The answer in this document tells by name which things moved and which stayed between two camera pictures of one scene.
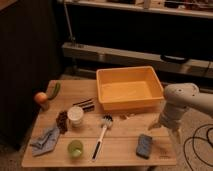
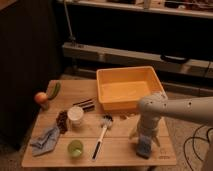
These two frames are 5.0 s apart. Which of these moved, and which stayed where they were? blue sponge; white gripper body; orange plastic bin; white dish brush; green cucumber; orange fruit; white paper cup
Moved: white gripper body
Stayed: blue sponge; orange fruit; green cucumber; white dish brush; orange plastic bin; white paper cup
